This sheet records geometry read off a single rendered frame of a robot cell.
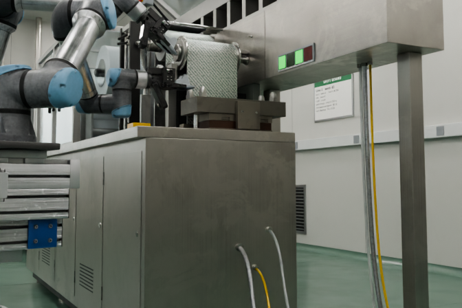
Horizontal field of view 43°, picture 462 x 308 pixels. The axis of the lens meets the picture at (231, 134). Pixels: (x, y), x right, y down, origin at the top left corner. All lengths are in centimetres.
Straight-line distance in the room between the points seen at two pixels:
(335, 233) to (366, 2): 411
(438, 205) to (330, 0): 300
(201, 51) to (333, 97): 357
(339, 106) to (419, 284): 393
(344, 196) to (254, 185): 357
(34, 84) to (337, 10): 106
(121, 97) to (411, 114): 107
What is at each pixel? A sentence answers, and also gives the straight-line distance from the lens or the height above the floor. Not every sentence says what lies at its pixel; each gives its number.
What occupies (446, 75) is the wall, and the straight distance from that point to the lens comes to 493.
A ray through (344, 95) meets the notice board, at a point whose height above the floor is 154.
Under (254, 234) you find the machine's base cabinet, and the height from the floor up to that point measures 51.
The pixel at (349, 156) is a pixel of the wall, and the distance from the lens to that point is 574.
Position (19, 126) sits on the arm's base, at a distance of 183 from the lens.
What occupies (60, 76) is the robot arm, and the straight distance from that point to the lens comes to 177.
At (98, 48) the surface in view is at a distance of 346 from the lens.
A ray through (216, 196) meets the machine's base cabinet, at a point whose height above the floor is 65.
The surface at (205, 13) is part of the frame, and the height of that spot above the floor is 158.
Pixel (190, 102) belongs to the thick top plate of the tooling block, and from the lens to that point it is 231.
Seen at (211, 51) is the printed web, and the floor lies 125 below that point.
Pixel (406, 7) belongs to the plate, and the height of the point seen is 126.
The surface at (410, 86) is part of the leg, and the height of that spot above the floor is 102.
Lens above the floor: 70
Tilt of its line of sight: 5 degrees up
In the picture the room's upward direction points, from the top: straight up
